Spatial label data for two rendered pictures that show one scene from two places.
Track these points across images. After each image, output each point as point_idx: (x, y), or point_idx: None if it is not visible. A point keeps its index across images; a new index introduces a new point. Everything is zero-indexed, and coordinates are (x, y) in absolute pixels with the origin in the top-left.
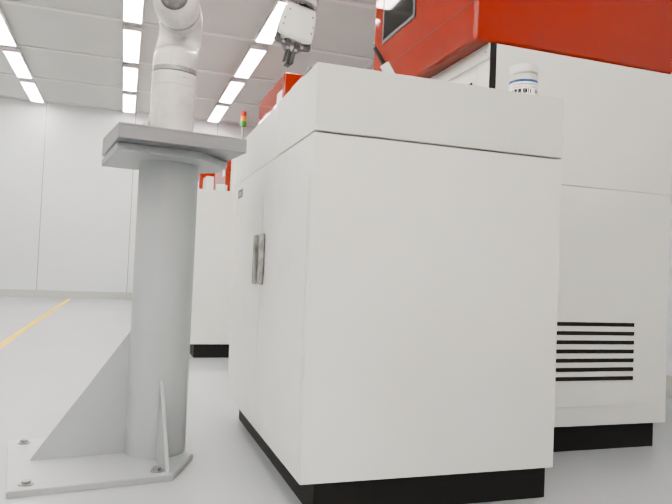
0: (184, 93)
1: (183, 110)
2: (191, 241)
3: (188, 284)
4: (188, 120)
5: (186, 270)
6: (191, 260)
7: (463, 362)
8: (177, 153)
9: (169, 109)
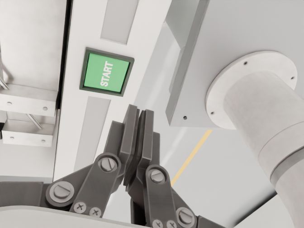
0: (297, 110)
1: (278, 92)
2: (192, 15)
3: (182, 1)
4: (260, 87)
5: (189, 2)
6: (186, 10)
7: None
8: None
9: (296, 92)
